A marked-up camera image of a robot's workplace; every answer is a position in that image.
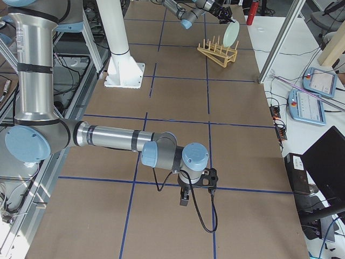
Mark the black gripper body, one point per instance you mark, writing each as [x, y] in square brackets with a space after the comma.
[222, 12]
[185, 186]

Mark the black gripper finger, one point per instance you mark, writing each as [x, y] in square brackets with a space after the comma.
[184, 197]

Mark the pale green round plate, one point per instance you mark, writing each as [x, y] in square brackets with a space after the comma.
[231, 34]

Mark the wooden plate rack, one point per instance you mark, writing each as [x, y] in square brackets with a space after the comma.
[217, 52]

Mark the red bottle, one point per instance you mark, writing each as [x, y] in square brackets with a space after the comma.
[252, 12]

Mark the office chair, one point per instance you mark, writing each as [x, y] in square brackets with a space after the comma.
[330, 19]

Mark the teach pendant far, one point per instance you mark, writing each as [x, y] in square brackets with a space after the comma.
[320, 81]

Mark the teach pendant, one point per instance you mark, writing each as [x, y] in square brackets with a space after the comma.
[320, 81]
[303, 107]

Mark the black computer box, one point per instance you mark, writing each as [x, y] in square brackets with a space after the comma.
[297, 174]

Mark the wooden plank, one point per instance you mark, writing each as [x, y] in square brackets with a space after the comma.
[334, 48]

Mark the teach pendant near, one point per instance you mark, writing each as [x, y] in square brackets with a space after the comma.
[303, 107]

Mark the black laptop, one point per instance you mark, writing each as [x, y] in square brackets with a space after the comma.
[324, 161]

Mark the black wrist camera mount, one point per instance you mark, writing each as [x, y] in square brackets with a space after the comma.
[208, 179]

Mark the grey aluminium profile post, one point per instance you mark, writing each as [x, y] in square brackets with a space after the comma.
[285, 28]

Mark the white camera pole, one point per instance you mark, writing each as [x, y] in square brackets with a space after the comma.
[123, 71]

